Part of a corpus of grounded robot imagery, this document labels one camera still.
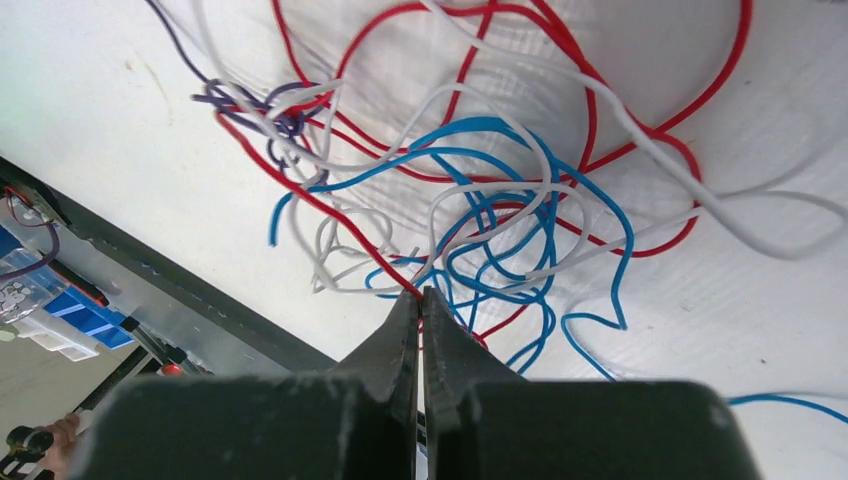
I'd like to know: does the white wire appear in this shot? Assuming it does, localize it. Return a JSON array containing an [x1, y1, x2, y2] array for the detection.
[[192, 0, 848, 296]]

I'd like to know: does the blue wire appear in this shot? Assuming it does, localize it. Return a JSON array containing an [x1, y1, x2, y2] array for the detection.
[[268, 117, 848, 425]]

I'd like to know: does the dark purple wire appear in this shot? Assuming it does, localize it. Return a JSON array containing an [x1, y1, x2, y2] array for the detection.
[[144, 0, 331, 187]]

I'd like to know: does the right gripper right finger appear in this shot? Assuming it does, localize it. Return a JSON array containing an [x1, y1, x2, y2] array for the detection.
[[421, 287, 523, 479]]

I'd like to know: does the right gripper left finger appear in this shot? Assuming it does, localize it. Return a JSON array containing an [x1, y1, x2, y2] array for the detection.
[[331, 292, 419, 479]]

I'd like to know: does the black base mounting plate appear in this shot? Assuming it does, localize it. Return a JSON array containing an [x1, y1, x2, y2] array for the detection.
[[1, 160, 336, 375]]

